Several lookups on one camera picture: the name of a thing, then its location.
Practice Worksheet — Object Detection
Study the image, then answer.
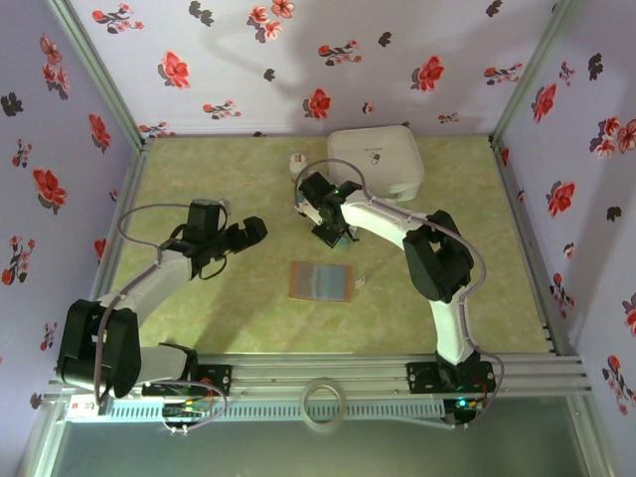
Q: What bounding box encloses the small circuit board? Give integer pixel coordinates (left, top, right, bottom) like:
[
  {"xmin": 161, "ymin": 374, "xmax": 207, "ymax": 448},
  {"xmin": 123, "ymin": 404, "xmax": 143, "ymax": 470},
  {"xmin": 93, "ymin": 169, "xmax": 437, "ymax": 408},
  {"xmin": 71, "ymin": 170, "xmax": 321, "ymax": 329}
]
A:
[{"xmin": 162, "ymin": 399, "xmax": 211, "ymax": 419}]

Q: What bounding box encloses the pink leather card holder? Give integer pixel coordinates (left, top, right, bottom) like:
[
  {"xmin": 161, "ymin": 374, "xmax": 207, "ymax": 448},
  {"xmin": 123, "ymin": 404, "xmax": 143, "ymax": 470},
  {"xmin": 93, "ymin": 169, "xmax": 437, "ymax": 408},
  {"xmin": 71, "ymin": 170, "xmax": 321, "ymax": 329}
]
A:
[{"xmin": 287, "ymin": 260, "xmax": 369, "ymax": 303}]

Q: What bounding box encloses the grey right arm cable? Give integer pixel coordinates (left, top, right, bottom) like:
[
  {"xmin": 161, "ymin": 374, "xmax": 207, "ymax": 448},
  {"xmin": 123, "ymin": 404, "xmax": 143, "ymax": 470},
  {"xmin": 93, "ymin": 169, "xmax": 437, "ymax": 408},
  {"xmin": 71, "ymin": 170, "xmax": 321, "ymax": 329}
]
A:
[{"xmin": 293, "ymin": 157, "xmax": 508, "ymax": 431}]

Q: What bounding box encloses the aluminium frame post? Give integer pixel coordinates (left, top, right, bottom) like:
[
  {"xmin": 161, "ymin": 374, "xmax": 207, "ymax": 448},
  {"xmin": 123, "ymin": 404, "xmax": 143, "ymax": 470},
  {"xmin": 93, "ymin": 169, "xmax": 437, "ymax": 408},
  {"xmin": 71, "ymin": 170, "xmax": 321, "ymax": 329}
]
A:
[
  {"xmin": 45, "ymin": 0, "xmax": 153, "ymax": 150},
  {"xmin": 490, "ymin": 0, "xmax": 581, "ymax": 148}
]

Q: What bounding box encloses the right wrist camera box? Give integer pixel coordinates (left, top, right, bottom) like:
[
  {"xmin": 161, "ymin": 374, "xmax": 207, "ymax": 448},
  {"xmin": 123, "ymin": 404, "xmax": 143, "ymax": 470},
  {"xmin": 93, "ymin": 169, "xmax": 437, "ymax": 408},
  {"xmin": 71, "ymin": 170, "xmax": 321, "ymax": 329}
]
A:
[{"xmin": 296, "ymin": 196, "xmax": 320, "ymax": 223}]

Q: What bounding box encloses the white power adapter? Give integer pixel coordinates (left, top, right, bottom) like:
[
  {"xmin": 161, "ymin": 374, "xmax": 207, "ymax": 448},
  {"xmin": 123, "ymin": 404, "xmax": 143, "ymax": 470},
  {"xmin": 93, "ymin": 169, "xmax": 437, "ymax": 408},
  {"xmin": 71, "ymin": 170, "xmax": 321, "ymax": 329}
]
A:
[{"xmin": 66, "ymin": 395, "xmax": 106, "ymax": 419}]

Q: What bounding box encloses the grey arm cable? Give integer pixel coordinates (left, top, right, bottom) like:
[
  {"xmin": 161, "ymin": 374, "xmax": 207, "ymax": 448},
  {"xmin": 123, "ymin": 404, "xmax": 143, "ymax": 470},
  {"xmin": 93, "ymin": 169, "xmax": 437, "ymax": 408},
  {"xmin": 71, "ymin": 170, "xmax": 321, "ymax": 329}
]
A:
[
  {"xmin": 93, "ymin": 203, "xmax": 230, "ymax": 434},
  {"xmin": 293, "ymin": 157, "xmax": 508, "ymax": 431}
]

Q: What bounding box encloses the amber bottle with white cap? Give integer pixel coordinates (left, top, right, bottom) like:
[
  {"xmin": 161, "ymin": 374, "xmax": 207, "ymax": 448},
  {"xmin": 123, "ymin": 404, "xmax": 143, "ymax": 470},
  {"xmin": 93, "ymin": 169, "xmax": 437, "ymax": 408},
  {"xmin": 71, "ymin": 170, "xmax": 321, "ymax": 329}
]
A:
[{"xmin": 289, "ymin": 152, "xmax": 310, "ymax": 183}]

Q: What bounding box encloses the grey slotted cable duct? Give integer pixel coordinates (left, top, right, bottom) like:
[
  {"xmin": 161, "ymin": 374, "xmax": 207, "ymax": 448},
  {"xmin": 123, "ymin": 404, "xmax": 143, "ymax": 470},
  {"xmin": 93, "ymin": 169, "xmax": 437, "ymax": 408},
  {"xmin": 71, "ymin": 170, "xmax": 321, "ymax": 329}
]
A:
[{"xmin": 106, "ymin": 399, "xmax": 447, "ymax": 422}]

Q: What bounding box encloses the aluminium front rail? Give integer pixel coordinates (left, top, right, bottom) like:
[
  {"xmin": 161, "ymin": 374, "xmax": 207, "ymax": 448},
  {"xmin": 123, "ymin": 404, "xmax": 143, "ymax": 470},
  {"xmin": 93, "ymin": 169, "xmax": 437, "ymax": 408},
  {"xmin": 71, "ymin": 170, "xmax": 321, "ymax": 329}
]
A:
[{"xmin": 48, "ymin": 353, "xmax": 593, "ymax": 404}]

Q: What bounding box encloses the clear tape ring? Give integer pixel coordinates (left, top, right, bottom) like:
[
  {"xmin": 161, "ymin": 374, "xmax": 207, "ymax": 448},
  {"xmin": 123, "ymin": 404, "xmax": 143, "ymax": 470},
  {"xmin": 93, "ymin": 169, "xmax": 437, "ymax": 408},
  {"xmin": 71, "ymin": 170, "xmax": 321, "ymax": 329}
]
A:
[{"xmin": 301, "ymin": 378, "xmax": 347, "ymax": 434}]

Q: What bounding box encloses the aluminium side rail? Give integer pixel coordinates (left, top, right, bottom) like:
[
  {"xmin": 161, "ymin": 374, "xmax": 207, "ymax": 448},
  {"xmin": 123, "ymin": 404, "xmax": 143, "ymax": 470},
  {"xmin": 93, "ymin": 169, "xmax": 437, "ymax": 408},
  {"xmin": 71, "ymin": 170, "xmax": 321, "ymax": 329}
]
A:
[
  {"xmin": 79, "ymin": 141, "xmax": 153, "ymax": 360},
  {"xmin": 489, "ymin": 141, "xmax": 580, "ymax": 357}
]

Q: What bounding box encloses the white zip pouch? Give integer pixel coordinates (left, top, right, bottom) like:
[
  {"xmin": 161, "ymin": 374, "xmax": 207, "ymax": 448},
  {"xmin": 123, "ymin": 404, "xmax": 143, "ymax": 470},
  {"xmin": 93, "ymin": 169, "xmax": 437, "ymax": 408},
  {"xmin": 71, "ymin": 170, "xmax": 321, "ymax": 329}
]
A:
[{"xmin": 326, "ymin": 123, "xmax": 426, "ymax": 204}]

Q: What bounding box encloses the grey left arm cable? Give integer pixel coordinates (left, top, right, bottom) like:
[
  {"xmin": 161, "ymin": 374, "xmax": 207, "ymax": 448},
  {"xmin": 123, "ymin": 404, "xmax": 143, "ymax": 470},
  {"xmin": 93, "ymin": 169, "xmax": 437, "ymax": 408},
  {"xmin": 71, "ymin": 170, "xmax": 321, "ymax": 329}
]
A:
[{"xmin": 93, "ymin": 203, "xmax": 230, "ymax": 434}]

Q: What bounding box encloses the controller box with green light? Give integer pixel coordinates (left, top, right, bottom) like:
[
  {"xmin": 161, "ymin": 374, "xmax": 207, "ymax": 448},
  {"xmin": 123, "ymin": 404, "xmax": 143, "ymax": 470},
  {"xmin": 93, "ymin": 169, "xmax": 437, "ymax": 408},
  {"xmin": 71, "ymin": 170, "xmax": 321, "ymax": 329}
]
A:
[{"xmin": 445, "ymin": 396, "xmax": 486, "ymax": 429}]

